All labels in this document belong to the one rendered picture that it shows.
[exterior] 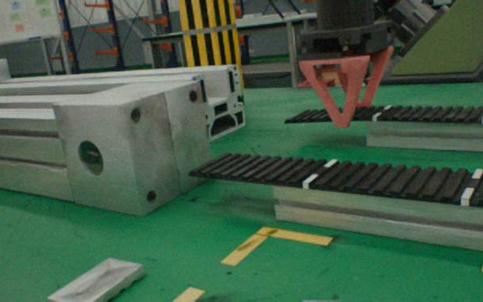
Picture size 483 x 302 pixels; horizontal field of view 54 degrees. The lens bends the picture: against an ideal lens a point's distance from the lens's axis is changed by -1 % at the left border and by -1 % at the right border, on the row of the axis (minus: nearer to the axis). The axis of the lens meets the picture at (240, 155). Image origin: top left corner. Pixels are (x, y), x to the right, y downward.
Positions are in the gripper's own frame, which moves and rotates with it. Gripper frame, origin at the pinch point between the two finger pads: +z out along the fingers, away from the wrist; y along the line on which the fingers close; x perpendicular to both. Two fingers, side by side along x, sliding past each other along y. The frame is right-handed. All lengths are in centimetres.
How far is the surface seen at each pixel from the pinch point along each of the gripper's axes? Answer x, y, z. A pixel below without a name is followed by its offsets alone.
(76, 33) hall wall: -1012, -733, -19
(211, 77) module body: -20.4, -2.7, -4.2
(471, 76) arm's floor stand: 4.8, -42.0, 3.5
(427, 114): 8.2, 1.0, -0.3
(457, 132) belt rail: 11.0, 1.5, 1.3
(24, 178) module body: -25.5, 23.6, 1.2
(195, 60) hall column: -235, -254, 19
